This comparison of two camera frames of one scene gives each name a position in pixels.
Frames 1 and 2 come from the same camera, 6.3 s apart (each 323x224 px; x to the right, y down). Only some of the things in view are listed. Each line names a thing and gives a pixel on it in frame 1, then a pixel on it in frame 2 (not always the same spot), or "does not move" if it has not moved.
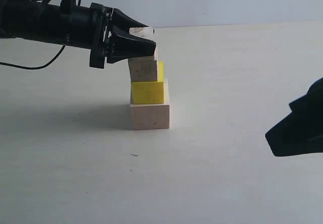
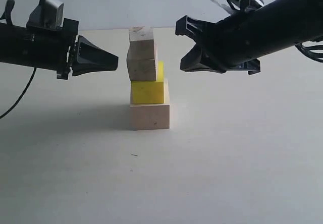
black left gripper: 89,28 to 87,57
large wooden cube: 150,116 does not move
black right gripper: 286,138 to 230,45
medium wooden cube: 143,68 does not move
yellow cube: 149,92 does not move
